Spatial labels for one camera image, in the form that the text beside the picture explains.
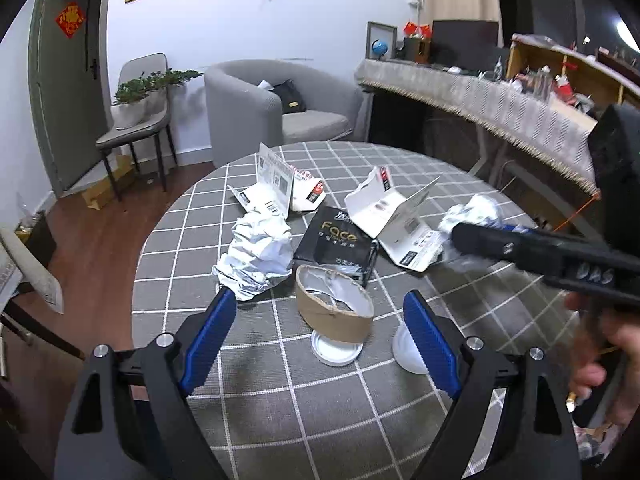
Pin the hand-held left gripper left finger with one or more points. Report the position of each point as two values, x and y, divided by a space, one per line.
210 340

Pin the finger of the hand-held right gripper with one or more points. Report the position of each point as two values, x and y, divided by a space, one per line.
500 245

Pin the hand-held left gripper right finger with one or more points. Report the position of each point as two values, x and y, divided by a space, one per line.
430 345

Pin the white paper ball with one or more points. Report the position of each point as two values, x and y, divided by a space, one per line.
472 212

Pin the white packaging with red label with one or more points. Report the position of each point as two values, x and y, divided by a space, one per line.
370 210

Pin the black tissue packet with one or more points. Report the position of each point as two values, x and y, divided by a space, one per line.
335 240

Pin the person's right hand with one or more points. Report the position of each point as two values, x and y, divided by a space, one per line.
587 382

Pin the white plastic cup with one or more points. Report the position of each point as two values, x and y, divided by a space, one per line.
402 350

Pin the open white box right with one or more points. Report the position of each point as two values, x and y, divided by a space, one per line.
410 245

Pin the open white box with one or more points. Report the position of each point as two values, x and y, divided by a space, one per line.
272 180
410 245

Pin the white round lid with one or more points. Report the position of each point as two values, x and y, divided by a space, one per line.
335 356

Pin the crumpled silver white wrapper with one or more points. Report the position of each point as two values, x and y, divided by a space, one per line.
260 255

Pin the ceiling light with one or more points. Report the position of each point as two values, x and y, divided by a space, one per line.
629 35

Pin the wooden desk shelf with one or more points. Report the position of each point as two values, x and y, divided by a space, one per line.
530 57

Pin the beige fringed desk cloth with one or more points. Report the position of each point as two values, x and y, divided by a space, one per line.
475 100

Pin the small red white box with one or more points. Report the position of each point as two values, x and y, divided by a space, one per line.
305 197

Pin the open white box left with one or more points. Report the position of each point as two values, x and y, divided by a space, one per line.
272 180

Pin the flat cardboard box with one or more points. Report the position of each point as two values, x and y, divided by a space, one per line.
107 187

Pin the white patterned panel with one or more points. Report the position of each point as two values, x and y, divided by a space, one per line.
35 280

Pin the black storage bin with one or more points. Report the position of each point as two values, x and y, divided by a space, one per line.
37 240

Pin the black monitor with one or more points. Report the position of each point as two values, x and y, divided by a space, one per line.
465 42

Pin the dark wooden box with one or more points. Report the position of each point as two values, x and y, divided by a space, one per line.
416 51

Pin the small blue globe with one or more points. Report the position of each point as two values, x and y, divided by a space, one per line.
380 49

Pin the small red flags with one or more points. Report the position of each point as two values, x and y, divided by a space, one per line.
415 29

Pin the grey armchair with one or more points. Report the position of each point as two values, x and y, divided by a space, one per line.
240 105

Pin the black handbag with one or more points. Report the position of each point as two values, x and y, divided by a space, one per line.
289 97

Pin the potted green plant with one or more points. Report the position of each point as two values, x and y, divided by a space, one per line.
130 92

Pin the white paper sheet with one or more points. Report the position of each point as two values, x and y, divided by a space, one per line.
264 85

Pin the grey dining chair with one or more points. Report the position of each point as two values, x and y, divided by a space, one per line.
145 62

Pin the grey door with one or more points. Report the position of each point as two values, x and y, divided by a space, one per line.
65 85

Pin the red diamond door decoration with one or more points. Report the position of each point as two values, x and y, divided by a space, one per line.
70 20

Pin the grey picture frame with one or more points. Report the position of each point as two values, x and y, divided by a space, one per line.
382 30

